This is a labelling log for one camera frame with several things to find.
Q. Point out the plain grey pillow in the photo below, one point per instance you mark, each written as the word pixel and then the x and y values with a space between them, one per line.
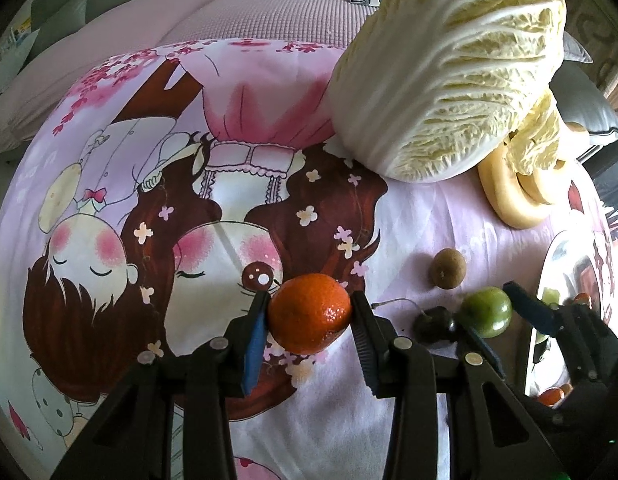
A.
pixel 579 47

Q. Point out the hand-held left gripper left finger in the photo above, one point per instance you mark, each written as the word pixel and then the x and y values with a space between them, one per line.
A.
pixel 254 350

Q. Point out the printed blanket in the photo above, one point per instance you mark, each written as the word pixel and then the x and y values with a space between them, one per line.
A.
pixel 89 160

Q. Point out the small brown fruit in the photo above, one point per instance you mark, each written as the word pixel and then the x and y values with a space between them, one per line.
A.
pixel 446 268

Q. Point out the pale cushion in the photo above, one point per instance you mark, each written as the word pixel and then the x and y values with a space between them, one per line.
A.
pixel 11 62

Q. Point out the round green fruit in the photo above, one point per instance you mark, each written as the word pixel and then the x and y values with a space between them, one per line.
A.
pixel 486 312

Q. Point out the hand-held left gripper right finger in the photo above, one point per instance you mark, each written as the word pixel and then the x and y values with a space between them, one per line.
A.
pixel 365 350

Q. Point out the pink quilt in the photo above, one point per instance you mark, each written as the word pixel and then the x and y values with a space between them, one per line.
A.
pixel 239 15

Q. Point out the dark grey piped cushion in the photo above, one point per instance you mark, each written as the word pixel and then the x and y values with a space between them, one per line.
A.
pixel 586 105

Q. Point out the oval green fruit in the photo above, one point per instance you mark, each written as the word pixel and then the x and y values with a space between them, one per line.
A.
pixel 550 296

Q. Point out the yellow banana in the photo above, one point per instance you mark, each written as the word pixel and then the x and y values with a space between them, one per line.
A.
pixel 536 187
pixel 506 202
pixel 571 135

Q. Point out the napa cabbage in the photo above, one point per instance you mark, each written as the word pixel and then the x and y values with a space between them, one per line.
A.
pixel 454 75

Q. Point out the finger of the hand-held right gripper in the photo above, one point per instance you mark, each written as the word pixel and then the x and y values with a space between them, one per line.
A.
pixel 531 310
pixel 490 357

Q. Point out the steel bowl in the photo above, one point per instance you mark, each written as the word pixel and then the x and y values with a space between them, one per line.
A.
pixel 564 255

